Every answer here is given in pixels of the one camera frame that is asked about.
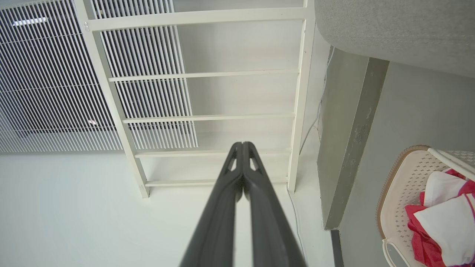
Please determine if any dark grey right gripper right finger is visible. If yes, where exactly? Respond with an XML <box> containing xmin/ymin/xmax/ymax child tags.
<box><xmin>243</xmin><ymin>141</ymin><xmax>307</xmax><ymax>267</ymax></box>

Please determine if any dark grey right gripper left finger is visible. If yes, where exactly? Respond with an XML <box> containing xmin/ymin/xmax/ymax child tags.
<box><xmin>180</xmin><ymin>142</ymin><xmax>244</xmax><ymax>267</ymax></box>

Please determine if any cream perforated laundry basket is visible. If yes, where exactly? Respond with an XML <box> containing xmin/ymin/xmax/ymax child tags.
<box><xmin>376</xmin><ymin>145</ymin><xmax>475</xmax><ymax>267</ymax></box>

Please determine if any black baseboard strip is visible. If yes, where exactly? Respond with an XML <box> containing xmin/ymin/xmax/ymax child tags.
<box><xmin>330</xmin><ymin>230</ymin><xmax>344</xmax><ymax>267</ymax></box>

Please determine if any grey concrete step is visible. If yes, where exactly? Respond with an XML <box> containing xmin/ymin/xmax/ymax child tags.
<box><xmin>317</xmin><ymin>46</ymin><xmax>390</xmax><ymax>231</ymax></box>

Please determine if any white metal railing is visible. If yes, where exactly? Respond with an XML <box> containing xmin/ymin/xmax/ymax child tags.
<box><xmin>74</xmin><ymin>0</ymin><xmax>316</xmax><ymax>198</ymax></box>

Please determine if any white garment with red trim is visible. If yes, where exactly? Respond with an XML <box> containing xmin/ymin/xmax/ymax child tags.
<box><xmin>413</xmin><ymin>171</ymin><xmax>475</xmax><ymax>267</ymax></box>

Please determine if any white slatted grille panel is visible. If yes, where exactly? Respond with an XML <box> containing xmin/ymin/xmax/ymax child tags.
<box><xmin>0</xmin><ymin>0</ymin><xmax>199</xmax><ymax>153</ymax></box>

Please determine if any grey fabric sofa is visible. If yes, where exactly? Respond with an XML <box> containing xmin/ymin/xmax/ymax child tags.
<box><xmin>314</xmin><ymin>0</ymin><xmax>475</xmax><ymax>79</ymax></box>

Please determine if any thin white cable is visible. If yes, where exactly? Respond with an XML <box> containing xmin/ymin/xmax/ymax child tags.
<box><xmin>286</xmin><ymin>46</ymin><xmax>335</xmax><ymax>262</ymax></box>

